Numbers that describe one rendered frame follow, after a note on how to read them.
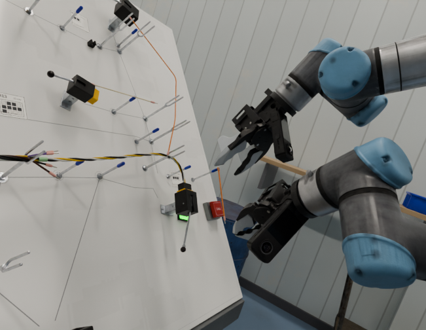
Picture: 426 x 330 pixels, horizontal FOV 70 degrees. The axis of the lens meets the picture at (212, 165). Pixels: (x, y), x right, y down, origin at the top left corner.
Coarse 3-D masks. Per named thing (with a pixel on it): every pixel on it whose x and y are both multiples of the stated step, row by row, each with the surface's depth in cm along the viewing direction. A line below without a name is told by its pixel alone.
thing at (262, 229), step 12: (288, 204) 52; (276, 216) 51; (288, 216) 51; (300, 216) 52; (264, 228) 51; (276, 228) 51; (288, 228) 51; (252, 240) 51; (264, 240) 50; (276, 240) 51; (288, 240) 51; (252, 252) 51; (264, 252) 50; (276, 252) 51
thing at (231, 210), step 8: (224, 200) 241; (224, 208) 218; (232, 208) 226; (240, 208) 233; (232, 216) 205; (224, 224) 196; (232, 224) 197; (232, 232) 198; (232, 240) 199; (240, 240) 202; (232, 248) 200; (240, 248) 204; (248, 248) 212; (232, 256) 202; (240, 256) 207; (240, 264) 210; (240, 272) 218
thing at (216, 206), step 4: (212, 204) 93; (216, 204) 95; (220, 204) 97; (212, 208) 93; (216, 208) 94; (220, 208) 96; (212, 212) 93; (216, 212) 93; (220, 212) 95; (216, 216) 93; (220, 216) 94
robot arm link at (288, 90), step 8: (288, 80) 65; (280, 88) 65; (288, 88) 64; (296, 88) 63; (280, 96) 65; (288, 96) 64; (296, 96) 64; (304, 96) 64; (296, 104) 65; (304, 104) 66
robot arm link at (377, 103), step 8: (376, 96) 56; (384, 96) 57; (368, 104) 56; (376, 104) 56; (384, 104) 57; (344, 112) 59; (352, 112) 58; (360, 112) 57; (368, 112) 57; (376, 112) 58; (352, 120) 60; (360, 120) 58; (368, 120) 59
